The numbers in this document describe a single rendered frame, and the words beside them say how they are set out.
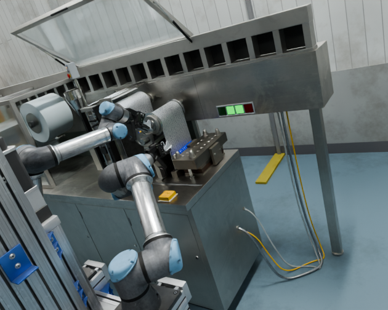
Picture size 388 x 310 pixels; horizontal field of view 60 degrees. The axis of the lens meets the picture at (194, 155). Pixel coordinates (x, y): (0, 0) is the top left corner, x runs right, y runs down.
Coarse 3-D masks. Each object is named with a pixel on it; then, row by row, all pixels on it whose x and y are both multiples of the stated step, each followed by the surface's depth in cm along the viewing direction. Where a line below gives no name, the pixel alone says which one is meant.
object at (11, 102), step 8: (64, 80) 261; (72, 80) 267; (32, 88) 300; (40, 88) 248; (48, 88) 250; (0, 96) 334; (8, 96) 283; (24, 96) 236; (0, 104) 235; (8, 104) 229; (16, 112) 231; (24, 128) 235; (32, 144) 240; (48, 176) 249
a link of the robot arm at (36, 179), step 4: (20, 148) 149; (24, 148) 146; (20, 152) 145; (40, 172) 153; (32, 176) 150; (36, 176) 151; (40, 176) 154; (32, 180) 151; (36, 180) 153; (40, 180) 155; (36, 184) 153; (40, 184) 155; (40, 188) 155; (40, 192) 155
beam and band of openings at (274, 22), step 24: (240, 24) 179; (264, 24) 173; (288, 24) 167; (312, 24) 166; (168, 48) 209; (192, 48) 200; (216, 48) 201; (240, 48) 193; (264, 48) 186; (288, 48) 179; (312, 48) 166; (96, 72) 252; (120, 72) 245; (144, 72) 237; (168, 72) 218; (192, 72) 208
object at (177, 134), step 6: (180, 120) 213; (174, 126) 208; (180, 126) 213; (186, 126) 218; (168, 132) 203; (174, 132) 208; (180, 132) 213; (186, 132) 218; (168, 138) 203; (174, 138) 208; (180, 138) 213; (186, 138) 218; (174, 144) 208; (180, 144) 213; (186, 144) 218; (174, 150) 208
